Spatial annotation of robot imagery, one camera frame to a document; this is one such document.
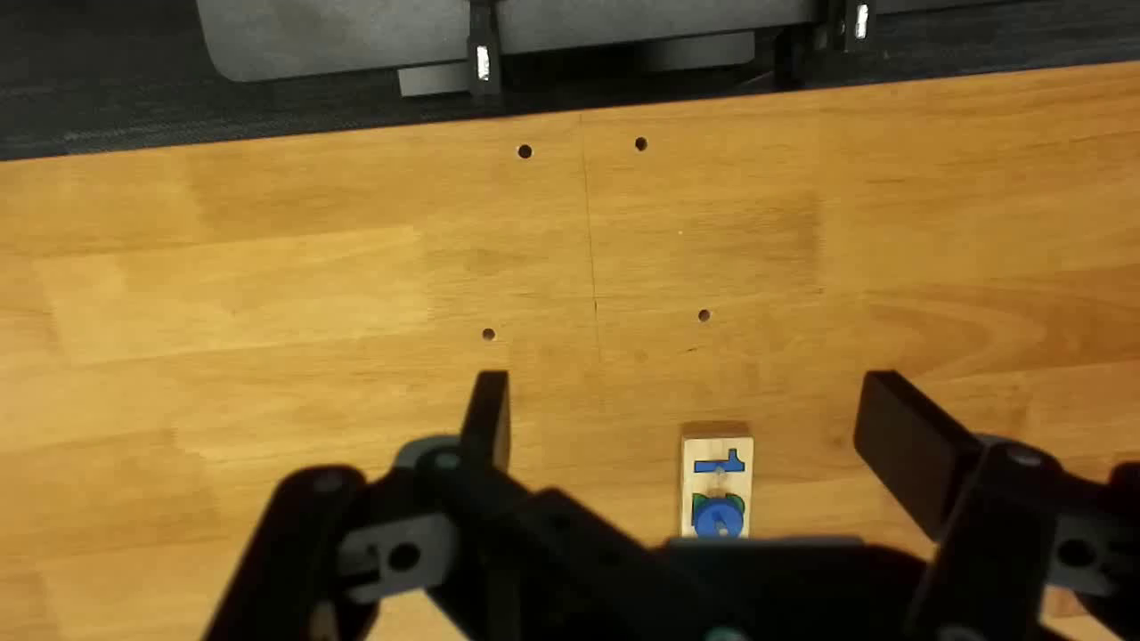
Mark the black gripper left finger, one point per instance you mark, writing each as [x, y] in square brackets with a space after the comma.
[477, 537]

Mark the black post with white sticker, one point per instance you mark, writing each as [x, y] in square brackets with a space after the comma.
[482, 36]
[855, 31]

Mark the wooden number peg board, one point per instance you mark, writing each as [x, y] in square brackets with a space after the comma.
[716, 442]

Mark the blue round puzzle piece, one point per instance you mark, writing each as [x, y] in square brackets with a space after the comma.
[716, 517]

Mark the grey flat panel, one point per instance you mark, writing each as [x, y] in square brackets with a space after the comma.
[644, 24]

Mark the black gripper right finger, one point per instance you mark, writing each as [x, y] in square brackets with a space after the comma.
[912, 458]

